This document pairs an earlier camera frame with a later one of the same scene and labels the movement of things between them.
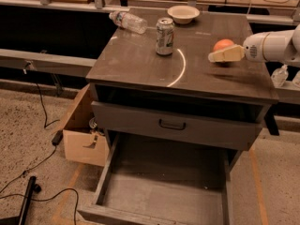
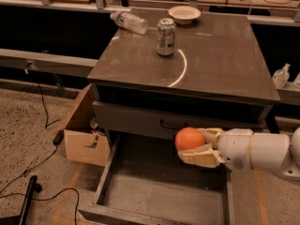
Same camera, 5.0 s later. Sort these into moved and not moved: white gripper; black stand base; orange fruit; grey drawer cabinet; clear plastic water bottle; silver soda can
Moved: orange fruit; white gripper
Not moved: grey drawer cabinet; silver soda can; black stand base; clear plastic water bottle
